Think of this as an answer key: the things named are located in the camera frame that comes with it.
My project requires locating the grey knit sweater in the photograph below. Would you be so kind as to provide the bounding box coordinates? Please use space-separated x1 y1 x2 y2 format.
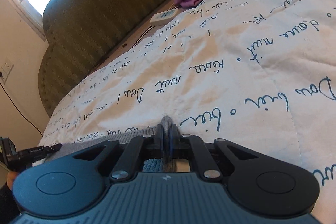
42 116 190 173

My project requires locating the white duvet with blue script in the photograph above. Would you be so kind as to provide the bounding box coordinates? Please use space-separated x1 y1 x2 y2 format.
41 0 335 223

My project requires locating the white power strip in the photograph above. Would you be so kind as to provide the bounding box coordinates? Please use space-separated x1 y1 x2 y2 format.
149 9 179 26

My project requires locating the black power cable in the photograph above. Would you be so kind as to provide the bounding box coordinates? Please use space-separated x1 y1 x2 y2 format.
0 71 44 136

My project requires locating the white wall socket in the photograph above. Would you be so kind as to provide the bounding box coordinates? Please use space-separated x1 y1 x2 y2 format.
1 58 14 84

